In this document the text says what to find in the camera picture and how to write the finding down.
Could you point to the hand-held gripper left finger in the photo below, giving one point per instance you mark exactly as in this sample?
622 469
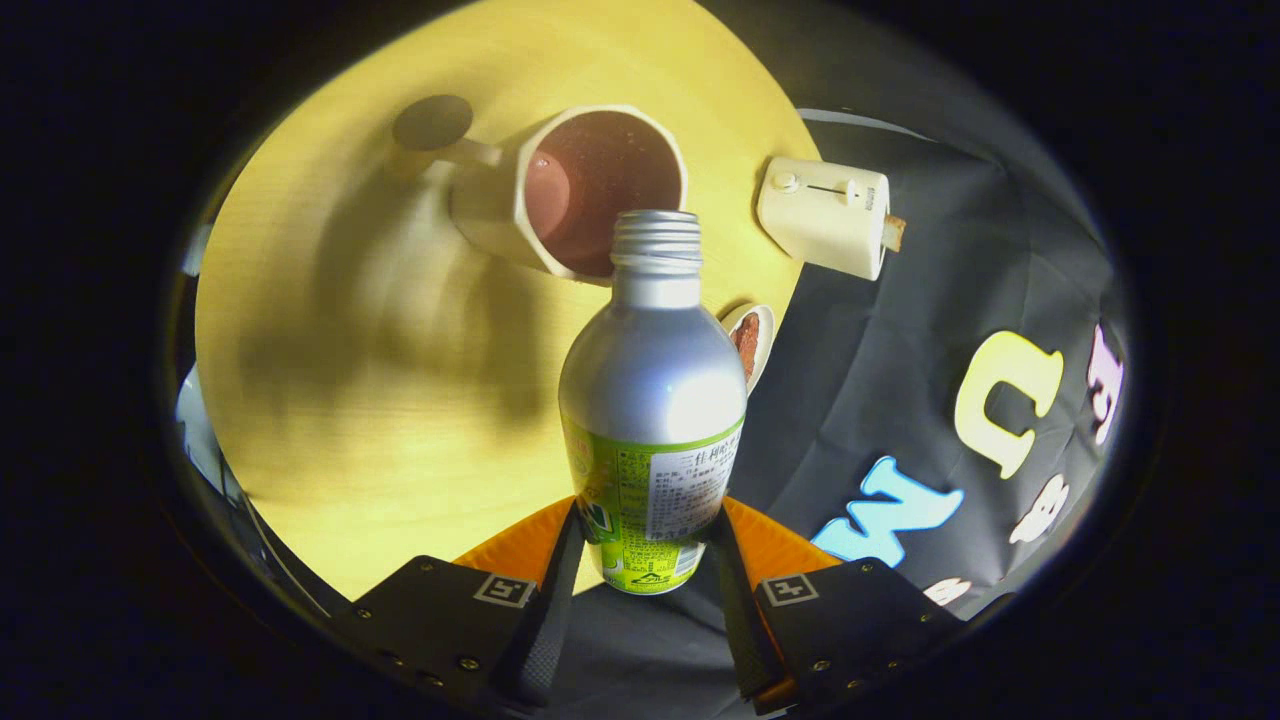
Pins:
550 630

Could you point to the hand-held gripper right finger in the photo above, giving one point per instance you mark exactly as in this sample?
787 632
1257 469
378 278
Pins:
740 620

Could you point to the silver juice bottle green label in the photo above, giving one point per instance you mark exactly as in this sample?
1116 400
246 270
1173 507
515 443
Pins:
650 380

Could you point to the wooden table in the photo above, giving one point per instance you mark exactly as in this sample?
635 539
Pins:
380 420

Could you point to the brown meat piece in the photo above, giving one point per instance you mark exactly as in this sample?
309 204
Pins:
747 345

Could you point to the white round plate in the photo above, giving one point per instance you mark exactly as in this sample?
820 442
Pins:
767 335

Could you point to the white toaster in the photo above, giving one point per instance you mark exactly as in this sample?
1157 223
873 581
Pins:
820 225

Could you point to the toast slice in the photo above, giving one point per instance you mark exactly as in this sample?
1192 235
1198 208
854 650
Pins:
894 232

